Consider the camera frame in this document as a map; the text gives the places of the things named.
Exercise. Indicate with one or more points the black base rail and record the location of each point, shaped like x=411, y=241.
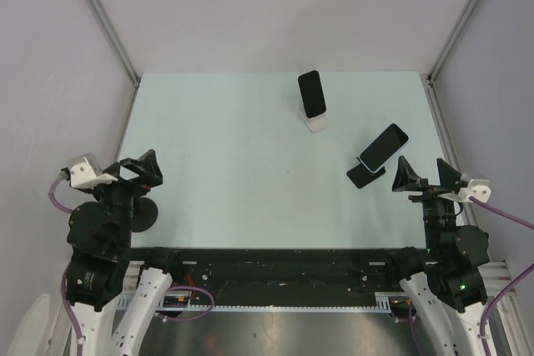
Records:
x=289, y=277

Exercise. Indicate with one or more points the white phone stand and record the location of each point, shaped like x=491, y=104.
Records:
x=315, y=121

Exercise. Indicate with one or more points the black round-base phone stand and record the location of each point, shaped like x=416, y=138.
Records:
x=145, y=215

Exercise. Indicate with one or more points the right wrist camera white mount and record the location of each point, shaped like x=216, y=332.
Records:
x=471, y=191

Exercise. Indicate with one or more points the blue-edged phone on black stand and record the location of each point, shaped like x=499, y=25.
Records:
x=383, y=148

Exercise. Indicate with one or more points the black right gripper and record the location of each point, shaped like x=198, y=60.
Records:
x=448, y=177

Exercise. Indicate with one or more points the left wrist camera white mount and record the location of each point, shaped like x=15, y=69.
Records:
x=84, y=172

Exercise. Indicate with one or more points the black flat phone stand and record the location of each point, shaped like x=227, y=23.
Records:
x=360, y=176

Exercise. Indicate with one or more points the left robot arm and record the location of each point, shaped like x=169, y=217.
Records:
x=100, y=234

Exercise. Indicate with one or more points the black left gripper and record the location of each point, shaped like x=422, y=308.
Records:
x=148, y=166

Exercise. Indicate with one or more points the aluminium frame post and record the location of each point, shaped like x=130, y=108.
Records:
x=101, y=17
x=458, y=29

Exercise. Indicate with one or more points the black phone on white stand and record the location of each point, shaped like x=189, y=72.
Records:
x=312, y=94

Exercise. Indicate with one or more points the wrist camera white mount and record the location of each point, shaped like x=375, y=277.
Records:
x=84, y=172
x=471, y=191

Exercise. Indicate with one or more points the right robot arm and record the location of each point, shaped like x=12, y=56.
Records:
x=444, y=284

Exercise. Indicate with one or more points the white slotted cable duct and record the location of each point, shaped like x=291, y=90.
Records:
x=172, y=303

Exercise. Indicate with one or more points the right aluminium frame post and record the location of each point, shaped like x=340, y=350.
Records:
x=458, y=29

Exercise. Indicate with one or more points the left aluminium frame post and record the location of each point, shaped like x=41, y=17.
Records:
x=101, y=17

